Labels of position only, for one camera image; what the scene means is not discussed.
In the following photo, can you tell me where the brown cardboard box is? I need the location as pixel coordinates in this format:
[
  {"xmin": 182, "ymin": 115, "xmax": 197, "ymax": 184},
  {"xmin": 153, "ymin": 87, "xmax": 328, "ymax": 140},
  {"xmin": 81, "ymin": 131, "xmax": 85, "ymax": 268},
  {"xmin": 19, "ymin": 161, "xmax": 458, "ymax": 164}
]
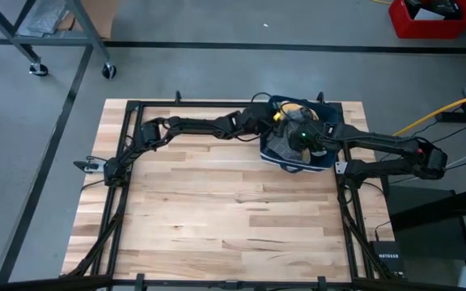
[{"xmin": 70, "ymin": 0, "xmax": 120, "ymax": 40}]

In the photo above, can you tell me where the black side desk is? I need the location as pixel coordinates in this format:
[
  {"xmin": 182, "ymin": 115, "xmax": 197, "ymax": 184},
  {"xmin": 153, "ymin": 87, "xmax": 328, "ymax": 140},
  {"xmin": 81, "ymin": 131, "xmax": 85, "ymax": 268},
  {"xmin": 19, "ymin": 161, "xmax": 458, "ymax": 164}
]
[{"xmin": 386, "ymin": 183, "xmax": 466, "ymax": 272}]

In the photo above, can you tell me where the navy blue fabric bin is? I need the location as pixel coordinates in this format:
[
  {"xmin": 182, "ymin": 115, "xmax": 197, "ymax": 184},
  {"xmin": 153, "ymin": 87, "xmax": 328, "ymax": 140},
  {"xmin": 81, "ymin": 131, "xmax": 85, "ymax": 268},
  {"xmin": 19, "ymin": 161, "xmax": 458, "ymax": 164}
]
[{"xmin": 259, "ymin": 95, "xmax": 344, "ymax": 174}]

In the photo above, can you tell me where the grey metal wheeled cart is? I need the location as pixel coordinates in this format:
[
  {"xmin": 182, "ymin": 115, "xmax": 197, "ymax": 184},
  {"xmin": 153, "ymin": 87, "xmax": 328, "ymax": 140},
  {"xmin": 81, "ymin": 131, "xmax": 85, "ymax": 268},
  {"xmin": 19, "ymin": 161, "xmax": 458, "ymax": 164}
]
[{"xmin": 0, "ymin": 0, "xmax": 117, "ymax": 80}]

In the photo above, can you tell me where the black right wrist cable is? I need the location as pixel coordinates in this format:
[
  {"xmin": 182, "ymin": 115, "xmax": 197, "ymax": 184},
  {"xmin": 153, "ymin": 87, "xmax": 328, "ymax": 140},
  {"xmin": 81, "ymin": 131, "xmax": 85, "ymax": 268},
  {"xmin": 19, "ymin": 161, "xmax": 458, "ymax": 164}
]
[{"xmin": 279, "ymin": 100, "xmax": 317, "ymax": 122}]

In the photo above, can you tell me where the grey wrapped package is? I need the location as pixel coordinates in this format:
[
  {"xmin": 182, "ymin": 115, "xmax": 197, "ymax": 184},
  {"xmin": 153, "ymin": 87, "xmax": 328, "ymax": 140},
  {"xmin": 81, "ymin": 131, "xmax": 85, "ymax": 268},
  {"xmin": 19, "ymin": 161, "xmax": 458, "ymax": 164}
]
[{"xmin": 17, "ymin": 0, "xmax": 70, "ymax": 38}]

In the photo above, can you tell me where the grey checked towel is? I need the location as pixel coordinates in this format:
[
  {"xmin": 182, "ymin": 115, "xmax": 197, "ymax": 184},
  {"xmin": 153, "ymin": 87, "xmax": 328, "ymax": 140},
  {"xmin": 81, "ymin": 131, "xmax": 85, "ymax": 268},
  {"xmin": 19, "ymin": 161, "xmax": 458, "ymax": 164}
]
[{"xmin": 265, "ymin": 108, "xmax": 311, "ymax": 163}]

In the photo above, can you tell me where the black metal table frame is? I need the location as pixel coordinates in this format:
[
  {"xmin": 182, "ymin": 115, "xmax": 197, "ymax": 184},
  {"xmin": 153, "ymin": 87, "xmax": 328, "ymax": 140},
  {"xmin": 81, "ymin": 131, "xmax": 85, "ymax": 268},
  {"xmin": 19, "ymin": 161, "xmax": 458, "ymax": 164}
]
[{"xmin": 61, "ymin": 91, "xmax": 398, "ymax": 291}]

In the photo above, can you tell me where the white floor cable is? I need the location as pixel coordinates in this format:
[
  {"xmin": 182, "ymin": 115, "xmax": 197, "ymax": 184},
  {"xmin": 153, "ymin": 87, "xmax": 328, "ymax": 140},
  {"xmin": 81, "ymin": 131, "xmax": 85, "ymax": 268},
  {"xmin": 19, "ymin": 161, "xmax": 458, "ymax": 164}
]
[{"xmin": 445, "ymin": 149, "xmax": 466, "ymax": 169}]

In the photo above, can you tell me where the black Netgear network switch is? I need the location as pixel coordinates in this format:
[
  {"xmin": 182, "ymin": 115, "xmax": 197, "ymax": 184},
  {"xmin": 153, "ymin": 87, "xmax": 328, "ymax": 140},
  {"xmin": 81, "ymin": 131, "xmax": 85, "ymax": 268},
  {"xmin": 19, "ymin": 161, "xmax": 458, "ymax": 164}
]
[{"xmin": 370, "ymin": 241, "xmax": 406, "ymax": 279}]

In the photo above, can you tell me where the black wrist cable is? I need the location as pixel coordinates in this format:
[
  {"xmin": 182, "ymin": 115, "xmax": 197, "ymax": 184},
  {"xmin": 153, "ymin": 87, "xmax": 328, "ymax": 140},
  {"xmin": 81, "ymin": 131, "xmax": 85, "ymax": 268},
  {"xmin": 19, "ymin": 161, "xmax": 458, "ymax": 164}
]
[
  {"xmin": 279, "ymin": 100, "xmax": 317, "ymax": 122},
  {"xmin": 250, "ymin": 91, "xmax": 274, "ymax": 104}
]

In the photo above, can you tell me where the white paper sheet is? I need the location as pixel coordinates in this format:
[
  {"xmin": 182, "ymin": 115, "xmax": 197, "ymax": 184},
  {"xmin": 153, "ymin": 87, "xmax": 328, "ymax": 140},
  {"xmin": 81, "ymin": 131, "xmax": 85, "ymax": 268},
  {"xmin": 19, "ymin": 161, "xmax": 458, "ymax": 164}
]
[{"xmin": 413, "ymin": 8, "xmax": 447, "ymax": 21}]

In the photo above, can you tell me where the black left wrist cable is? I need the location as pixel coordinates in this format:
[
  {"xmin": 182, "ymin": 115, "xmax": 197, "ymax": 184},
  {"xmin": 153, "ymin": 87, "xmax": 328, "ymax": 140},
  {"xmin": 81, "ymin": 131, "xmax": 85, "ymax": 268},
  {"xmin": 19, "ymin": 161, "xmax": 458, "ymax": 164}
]
[{"xmin": 250, "ymin": 91, "xmax": 274, "ymax": 104}]

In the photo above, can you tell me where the red plastic bin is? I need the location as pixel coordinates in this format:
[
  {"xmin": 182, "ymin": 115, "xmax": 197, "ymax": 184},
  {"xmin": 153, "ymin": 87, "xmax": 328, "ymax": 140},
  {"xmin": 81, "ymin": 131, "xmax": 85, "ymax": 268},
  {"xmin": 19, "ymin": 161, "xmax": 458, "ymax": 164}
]
[{"xmin": 388, "ymin": 0, "xmax": 466, "ymax": 40}]

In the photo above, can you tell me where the black device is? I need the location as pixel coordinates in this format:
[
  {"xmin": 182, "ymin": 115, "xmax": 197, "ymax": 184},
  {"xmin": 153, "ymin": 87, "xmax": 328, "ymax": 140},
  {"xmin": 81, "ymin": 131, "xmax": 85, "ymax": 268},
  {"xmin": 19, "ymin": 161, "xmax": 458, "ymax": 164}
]
[{"xmin": 405, "ymin": 0, "xmax": 463, "ymax": 20}]

